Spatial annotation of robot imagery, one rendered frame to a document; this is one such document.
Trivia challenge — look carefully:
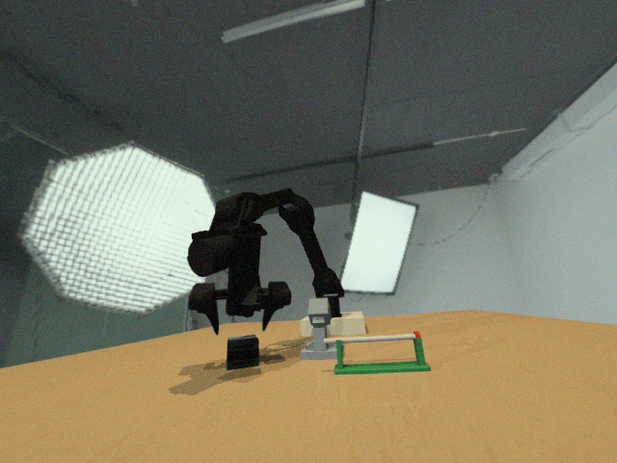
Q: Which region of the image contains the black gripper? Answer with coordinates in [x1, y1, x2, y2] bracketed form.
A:
[188, 262, 291, 336]

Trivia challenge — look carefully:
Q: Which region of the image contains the green u-shaped stand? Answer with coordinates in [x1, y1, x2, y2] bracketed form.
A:
[334, 338, 431, 374]

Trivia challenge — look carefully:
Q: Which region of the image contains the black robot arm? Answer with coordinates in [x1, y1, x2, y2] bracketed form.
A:
[187, 188, 344, 317]

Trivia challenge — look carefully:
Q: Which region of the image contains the grey cylinder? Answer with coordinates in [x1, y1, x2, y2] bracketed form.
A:
[324, 331, 420, 343]

